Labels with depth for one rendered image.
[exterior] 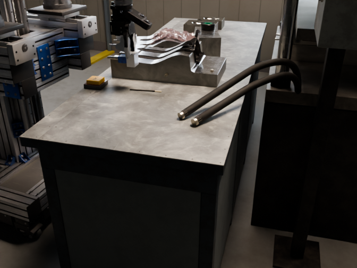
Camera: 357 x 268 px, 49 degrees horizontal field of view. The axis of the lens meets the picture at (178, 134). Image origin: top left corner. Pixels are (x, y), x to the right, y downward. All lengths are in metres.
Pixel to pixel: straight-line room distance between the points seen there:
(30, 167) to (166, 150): 1.29
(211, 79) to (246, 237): 0.87
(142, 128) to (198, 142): 0.22
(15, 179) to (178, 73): 1.10
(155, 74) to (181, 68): 0.13
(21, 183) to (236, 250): 1.18
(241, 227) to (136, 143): 1.06
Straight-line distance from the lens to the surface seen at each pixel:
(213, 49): 2.16
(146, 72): 1.82
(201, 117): 1.41
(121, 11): 1.68
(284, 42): 1.80
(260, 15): 4.38
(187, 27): 2.62
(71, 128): 1.44
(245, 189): 2.48
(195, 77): 1.77
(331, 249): 2.20
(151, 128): 1.39
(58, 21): 2.27
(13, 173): 2.37
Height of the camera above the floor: 1.44
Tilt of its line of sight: 28 degrees down
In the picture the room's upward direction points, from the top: straight up
